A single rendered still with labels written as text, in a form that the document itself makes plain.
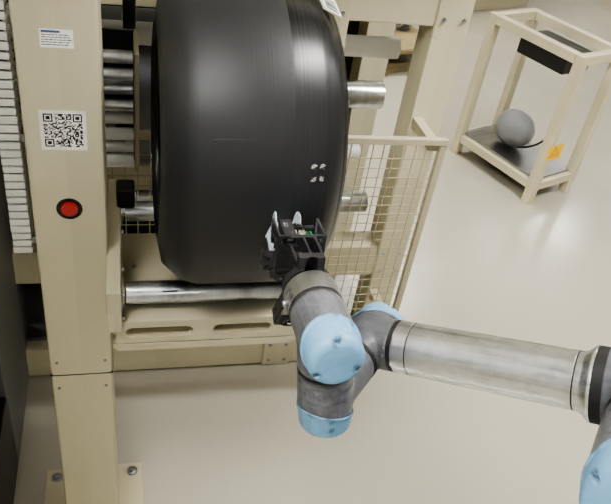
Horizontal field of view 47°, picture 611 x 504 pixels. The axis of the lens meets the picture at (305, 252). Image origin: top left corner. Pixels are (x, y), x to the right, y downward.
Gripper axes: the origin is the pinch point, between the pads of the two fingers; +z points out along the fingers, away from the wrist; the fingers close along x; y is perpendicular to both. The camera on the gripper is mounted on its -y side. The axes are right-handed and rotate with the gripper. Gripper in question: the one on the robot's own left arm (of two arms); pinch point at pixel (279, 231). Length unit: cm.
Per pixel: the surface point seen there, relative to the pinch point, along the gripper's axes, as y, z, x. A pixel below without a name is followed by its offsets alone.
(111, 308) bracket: -23.8, 13.0, 26.7
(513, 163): -79, 209, -176
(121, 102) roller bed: -2, 62, 24
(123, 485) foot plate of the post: -111, 47, 25
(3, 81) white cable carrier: 16, 21, 43
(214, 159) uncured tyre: 11.6, 1.7, 11.0
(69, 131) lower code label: 7.6, 20.9, 33.1
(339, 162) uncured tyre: 10.6, 3.9, -9.7
